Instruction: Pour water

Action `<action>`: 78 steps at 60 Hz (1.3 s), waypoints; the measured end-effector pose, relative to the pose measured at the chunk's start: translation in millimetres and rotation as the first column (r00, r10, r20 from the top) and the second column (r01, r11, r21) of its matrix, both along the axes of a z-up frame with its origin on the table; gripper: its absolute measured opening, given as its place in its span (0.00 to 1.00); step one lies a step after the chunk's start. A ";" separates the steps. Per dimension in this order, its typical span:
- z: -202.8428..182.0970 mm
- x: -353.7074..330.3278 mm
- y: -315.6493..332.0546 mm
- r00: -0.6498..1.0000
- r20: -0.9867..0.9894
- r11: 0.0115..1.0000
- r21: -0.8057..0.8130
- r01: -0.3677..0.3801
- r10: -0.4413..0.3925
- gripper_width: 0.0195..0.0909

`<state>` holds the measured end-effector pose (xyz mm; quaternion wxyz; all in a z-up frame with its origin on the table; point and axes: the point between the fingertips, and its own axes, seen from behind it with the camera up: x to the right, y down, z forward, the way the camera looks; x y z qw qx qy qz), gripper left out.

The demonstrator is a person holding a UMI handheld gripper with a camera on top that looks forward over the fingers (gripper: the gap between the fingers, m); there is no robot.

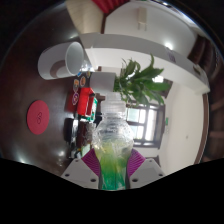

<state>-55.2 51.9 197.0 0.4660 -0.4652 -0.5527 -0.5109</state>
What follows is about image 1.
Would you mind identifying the red carpeted staircase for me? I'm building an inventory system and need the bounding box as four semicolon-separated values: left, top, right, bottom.
91;0;130;15

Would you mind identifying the flat round red coaster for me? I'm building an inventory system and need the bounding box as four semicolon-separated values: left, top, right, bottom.
26;99;51;136

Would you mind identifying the potted plant in white pot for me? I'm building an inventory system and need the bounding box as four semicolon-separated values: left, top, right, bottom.
89;54;172;107

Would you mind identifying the clear bottle with green drink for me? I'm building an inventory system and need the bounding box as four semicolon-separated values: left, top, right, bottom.
91;92;135;192

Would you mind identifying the red box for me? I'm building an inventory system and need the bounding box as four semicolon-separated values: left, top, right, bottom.
77;87;96;118

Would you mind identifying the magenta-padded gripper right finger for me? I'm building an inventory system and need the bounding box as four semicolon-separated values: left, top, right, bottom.
127;148;167;190

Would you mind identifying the white mug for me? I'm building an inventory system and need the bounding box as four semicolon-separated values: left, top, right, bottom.
37;41;85;81

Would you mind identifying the glowing wall lamp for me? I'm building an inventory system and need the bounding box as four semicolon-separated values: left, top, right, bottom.
164;41;175;51

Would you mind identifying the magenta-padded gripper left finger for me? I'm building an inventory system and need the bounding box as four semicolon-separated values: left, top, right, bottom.
60;148;101;190

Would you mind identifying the green exit sign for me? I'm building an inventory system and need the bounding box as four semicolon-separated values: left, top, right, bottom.
164;116;170;133

